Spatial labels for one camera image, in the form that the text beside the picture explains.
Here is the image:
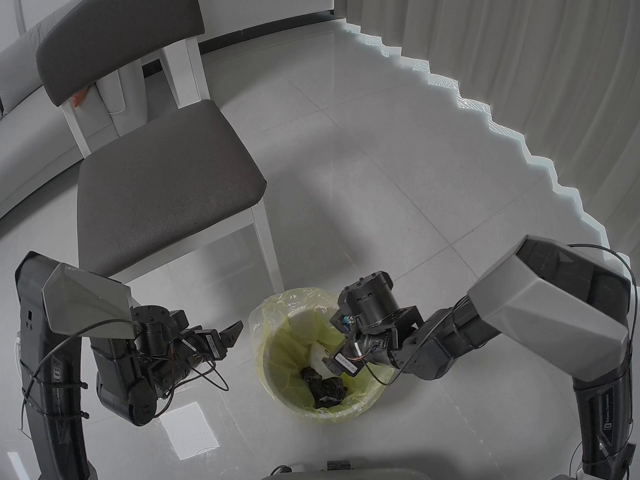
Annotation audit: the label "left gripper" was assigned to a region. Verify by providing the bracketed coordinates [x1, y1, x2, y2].
[174, 320, 245, 370]

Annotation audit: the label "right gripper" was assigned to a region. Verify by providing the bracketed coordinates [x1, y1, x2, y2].
[327, 332, 399, 379]

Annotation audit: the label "black plastic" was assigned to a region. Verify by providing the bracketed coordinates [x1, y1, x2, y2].
[299, 366, 349, 410]

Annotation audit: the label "yellow plastic bag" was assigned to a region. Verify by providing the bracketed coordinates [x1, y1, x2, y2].
[248, 288, 392, 422]

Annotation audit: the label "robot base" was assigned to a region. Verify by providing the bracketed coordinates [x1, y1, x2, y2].
[260, 460, 418, 480]

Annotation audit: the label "pale grey trash bin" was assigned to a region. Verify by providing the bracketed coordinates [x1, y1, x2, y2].
[262, 298, 388, 418]

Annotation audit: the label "grey seat white chair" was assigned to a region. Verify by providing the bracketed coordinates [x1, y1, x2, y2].
[35, 0, 287, 301]

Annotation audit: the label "pale grey sofa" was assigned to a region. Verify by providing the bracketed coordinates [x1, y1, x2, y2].
[0, 0, 126, 219]

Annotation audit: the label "white curtain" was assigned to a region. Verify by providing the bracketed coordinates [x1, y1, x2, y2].
[334, 0, 640, 249]

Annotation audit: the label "black cable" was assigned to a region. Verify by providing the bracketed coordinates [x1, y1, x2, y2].
[565, 243, 640, 319]

